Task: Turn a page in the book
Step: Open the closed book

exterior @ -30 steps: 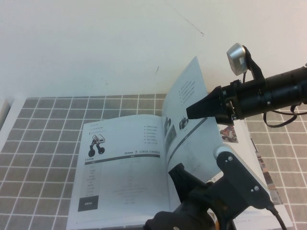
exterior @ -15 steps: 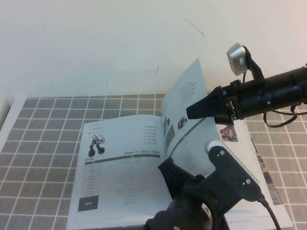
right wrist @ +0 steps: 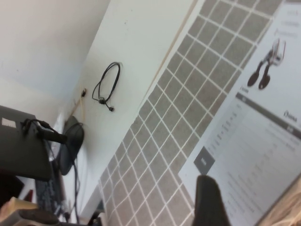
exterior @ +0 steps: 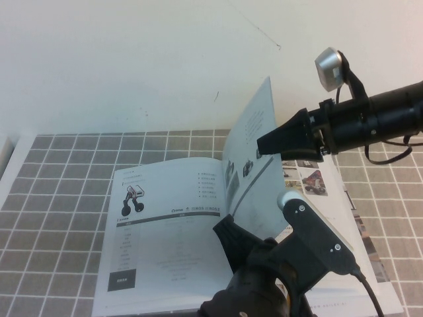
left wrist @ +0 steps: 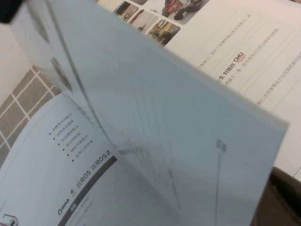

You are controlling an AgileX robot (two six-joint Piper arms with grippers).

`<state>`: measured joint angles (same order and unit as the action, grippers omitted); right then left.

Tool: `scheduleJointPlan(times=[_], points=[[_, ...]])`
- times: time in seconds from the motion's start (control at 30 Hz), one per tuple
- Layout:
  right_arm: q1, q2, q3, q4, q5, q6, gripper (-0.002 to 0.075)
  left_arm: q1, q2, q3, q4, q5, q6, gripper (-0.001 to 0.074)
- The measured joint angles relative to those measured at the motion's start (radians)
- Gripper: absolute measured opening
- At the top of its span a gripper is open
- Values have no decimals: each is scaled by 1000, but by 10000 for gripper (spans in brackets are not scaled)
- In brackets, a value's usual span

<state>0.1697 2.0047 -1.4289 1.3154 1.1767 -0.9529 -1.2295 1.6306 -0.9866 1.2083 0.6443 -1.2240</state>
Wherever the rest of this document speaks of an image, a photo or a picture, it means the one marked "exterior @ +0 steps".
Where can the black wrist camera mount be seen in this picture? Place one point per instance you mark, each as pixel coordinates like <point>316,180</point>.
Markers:
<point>357,86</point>
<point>314,244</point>

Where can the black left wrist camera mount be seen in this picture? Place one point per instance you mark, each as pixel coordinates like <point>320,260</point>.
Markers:
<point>314,244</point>

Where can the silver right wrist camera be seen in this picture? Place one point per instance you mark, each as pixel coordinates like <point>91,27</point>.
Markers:
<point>327,67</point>

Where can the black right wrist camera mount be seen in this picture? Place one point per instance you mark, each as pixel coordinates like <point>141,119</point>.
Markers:
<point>357,86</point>

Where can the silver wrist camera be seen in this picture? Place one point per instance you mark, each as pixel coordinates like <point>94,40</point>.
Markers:
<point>291,196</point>
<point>327,67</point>

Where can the white product catalogue book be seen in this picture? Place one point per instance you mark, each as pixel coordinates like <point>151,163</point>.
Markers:
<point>165,214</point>

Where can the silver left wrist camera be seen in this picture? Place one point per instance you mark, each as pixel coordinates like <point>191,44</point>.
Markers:
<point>291,196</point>

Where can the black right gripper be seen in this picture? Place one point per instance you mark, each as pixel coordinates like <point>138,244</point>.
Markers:
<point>320,128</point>

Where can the grey white-checked tablecloth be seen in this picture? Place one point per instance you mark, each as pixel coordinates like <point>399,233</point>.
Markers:
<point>66,171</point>

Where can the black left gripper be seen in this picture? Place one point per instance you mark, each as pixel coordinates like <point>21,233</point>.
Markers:
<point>257,290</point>

